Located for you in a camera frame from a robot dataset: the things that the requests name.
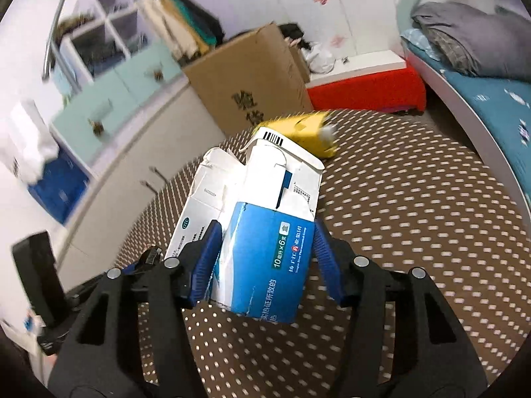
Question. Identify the black hanging garment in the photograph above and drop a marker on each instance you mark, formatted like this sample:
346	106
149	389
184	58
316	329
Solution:
211	14

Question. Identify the blue plastic bag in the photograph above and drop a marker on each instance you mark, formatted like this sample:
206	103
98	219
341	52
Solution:
58	186

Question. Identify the grey checked pillow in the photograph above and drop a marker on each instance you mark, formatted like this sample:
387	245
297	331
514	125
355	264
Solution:
452	52

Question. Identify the light blue drawer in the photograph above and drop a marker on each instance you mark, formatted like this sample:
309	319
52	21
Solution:
83	103
141	60

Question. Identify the large brown cardboard box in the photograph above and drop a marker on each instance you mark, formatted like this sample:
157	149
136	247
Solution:
249	78

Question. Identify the bed with teal sheet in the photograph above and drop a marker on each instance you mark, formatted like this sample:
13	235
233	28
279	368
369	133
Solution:
489	103

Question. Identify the yellow printed box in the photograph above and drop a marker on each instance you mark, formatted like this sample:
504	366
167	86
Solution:
303	130

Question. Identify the teal hanging garment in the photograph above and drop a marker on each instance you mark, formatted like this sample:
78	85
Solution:
199	20

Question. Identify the white low cabinet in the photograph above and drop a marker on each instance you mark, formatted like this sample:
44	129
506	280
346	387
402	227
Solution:
137	149

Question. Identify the torn blue white medicine box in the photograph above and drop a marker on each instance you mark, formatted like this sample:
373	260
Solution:
261	248

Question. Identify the cream hanging jacket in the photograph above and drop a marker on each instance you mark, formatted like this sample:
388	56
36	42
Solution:
159	25

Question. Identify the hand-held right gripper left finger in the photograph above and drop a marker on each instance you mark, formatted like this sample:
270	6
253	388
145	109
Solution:
207	253

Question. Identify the folded brown clothes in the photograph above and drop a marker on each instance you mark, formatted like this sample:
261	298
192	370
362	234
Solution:
74	23

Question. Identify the yellow hanging garment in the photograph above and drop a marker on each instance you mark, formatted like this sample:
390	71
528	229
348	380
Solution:
186	29

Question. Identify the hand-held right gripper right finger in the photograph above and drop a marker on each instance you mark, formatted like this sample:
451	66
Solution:
327	261

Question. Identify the light blue checked pillow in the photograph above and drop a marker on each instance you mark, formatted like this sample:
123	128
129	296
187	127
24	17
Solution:
415	39

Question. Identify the pale pink butterfly sticker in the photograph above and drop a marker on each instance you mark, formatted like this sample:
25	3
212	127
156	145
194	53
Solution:
338	41

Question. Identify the white cubby shelf unit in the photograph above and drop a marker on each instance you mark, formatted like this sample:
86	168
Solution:
108	12

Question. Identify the white plastic bag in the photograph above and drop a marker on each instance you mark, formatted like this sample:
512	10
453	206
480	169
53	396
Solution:
320	58

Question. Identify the brown polka dot tablecloth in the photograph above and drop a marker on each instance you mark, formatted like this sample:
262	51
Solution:
406	199

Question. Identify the red bench with white top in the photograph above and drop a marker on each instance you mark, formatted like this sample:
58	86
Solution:
365	89

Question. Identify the pinecone drawer knob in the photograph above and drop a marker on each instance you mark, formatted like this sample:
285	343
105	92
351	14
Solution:
157	75
96	127

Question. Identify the small brown cardboard box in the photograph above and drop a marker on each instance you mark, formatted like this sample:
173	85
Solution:
299	64

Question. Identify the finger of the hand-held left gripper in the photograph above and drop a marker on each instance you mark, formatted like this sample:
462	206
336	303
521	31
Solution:
151	255

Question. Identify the grey duvet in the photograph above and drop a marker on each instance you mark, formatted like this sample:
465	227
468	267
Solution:
477	37

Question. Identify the white paper bag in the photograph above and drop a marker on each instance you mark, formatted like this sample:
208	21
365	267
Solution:
27	141

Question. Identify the folded blue jeans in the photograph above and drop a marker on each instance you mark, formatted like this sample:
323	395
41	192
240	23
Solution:
132	39

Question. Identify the folded dark clothes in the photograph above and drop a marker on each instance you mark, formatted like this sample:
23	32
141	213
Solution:
99	54

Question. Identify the grey metal pole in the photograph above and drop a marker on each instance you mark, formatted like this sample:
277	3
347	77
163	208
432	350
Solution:
56	20

